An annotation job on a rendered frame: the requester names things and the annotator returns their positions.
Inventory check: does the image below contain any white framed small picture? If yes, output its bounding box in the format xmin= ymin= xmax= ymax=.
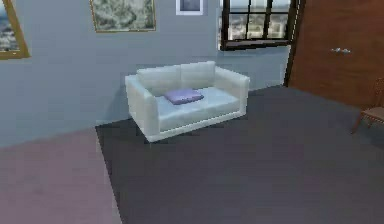
xmin=175 ymin=0 xmax=204 ymax=16

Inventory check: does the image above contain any dark framed window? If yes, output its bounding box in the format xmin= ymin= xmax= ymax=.
xmin=218 ymin=0 xmax=299 ymax=52

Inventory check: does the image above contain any white two-seat sofa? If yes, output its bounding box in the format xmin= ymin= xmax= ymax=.
xmin=124 ymin=60 xmax=251 ymax=143

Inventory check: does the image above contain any gold framed green picture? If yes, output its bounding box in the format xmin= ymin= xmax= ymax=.
xmin=89 ymin=0 xmax=157 ymax=34

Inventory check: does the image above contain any brown wooden room door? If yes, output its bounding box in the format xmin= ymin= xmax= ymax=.
xmin=283 ymin=0 xmax=384 ymax=110

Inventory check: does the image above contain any gold framed city picture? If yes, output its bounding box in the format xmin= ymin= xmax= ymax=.
xmin=0 ymin=0 xmax=31 ymax=61

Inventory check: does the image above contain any purple cushion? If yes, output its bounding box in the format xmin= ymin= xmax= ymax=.
xmin=163 ymin=88 xmax=205 ymax=106

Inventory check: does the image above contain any silver door handle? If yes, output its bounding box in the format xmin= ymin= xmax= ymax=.
xmin=330 ymin=47 xmax=352 ymax=55

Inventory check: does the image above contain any brown wooden chair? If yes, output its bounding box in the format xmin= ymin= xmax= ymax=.
xmin=350 ymin=77 xmax=384 ymax=135

